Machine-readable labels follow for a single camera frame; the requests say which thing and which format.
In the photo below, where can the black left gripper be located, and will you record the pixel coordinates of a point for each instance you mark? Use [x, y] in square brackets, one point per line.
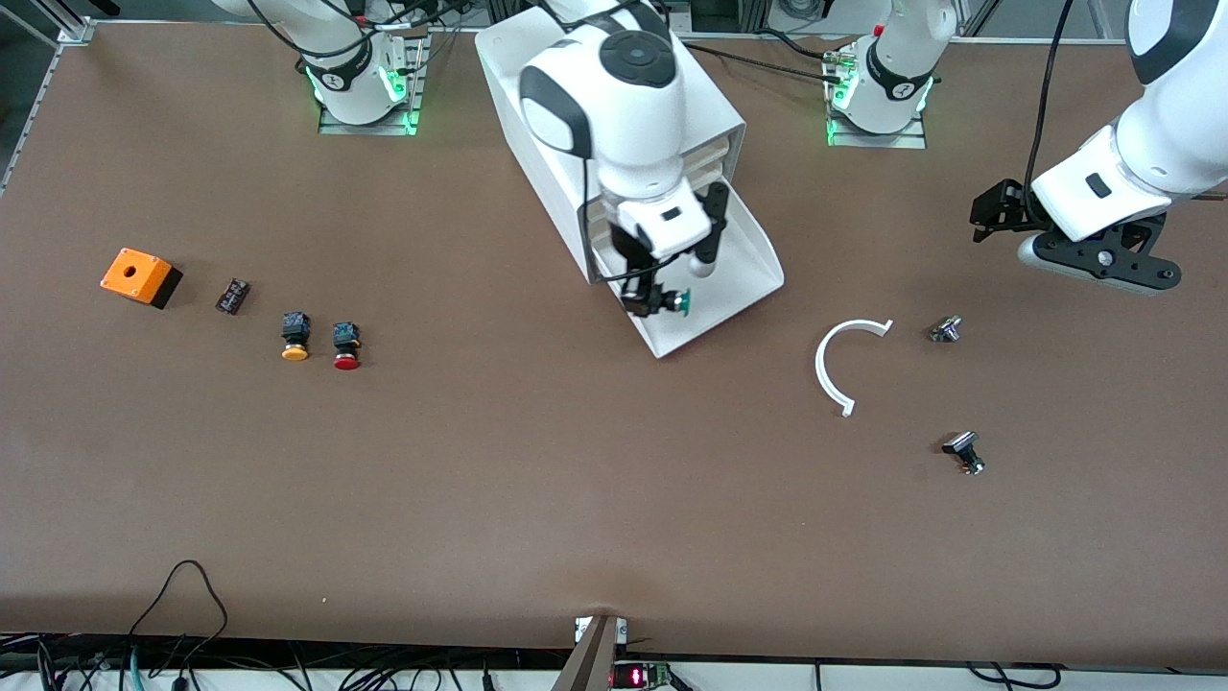
[1009, 206]

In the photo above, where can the green mushroom push button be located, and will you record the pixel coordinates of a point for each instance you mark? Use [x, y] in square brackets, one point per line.
[682, 303]

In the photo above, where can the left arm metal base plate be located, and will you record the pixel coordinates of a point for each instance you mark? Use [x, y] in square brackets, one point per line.
[911, 141]

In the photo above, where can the white curved plastic arc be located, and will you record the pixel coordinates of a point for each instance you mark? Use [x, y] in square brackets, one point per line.
[818, 368]

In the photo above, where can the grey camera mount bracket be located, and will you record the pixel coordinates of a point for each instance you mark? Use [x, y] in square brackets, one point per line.
[590, 662]

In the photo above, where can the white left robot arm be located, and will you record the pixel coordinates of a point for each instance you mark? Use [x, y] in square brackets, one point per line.
[1180, 134]

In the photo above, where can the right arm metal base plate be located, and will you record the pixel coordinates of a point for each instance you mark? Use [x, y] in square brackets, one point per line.
[331, 128]

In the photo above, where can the yellow mushroom push button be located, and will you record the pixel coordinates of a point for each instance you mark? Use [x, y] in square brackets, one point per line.
[295, 338]

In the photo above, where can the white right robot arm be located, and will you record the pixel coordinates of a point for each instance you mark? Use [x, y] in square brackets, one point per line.
[614, 125]

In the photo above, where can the small black connector block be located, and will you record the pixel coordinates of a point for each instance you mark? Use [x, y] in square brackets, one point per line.
[233, 296]

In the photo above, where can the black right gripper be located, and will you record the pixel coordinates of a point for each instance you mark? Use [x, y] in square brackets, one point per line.
[635, 257]

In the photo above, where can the white drawer cabinet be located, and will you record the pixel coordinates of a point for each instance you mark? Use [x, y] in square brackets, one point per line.
[508, 96]

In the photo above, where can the red display electronic module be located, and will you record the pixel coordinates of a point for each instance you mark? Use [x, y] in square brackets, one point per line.
[638, 676]

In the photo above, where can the red mushroom push button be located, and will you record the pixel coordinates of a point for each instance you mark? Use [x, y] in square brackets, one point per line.
[346, 347]

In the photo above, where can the small silver metal switch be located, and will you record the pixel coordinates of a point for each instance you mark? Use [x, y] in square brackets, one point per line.
[946, 329]

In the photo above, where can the orange button enclosure box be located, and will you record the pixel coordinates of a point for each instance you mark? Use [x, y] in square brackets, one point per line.
[144, 274]

